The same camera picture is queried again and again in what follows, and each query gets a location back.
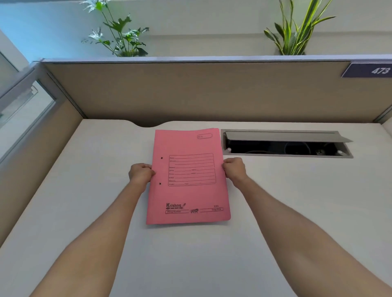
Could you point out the person's left hand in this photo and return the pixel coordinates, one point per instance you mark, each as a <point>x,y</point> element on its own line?
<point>140,174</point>

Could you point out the person's right hand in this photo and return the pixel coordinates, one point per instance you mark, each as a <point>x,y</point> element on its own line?
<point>235,172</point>

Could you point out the person's left fingers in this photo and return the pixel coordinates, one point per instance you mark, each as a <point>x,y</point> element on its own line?
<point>150,173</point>

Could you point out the person's right fingers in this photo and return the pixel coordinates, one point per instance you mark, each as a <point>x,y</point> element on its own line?
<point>227,169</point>

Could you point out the pink paper file folder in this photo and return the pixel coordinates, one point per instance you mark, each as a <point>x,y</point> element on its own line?
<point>190,177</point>

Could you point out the person's left forearm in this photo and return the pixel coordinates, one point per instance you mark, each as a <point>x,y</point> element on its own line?
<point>92,241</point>

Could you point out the person's right forearm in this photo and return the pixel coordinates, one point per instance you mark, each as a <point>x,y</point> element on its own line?
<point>303,244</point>

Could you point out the beige cubicle partition panel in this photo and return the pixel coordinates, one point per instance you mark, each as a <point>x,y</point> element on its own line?
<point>214,91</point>

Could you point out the broad-leaf green plant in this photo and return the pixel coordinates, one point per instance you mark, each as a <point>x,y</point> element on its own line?
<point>118,30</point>

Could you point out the glass side partition panel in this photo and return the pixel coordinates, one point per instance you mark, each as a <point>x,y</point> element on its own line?
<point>18,104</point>

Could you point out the striped long-leaf green plant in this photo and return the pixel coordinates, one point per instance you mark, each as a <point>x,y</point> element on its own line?
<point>294,30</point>

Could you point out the dark blue number plate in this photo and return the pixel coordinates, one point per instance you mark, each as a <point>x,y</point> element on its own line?
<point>367,70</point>

